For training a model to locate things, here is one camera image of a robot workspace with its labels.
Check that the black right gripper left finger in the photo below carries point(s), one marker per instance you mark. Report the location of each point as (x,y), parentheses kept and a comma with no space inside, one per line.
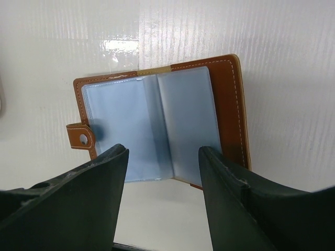
(77,210)

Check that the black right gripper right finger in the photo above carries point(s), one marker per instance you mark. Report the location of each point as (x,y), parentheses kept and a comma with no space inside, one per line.
(246,211)

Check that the brown leather card holder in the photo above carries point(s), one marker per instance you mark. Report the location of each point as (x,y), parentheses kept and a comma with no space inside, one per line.
(164,116)

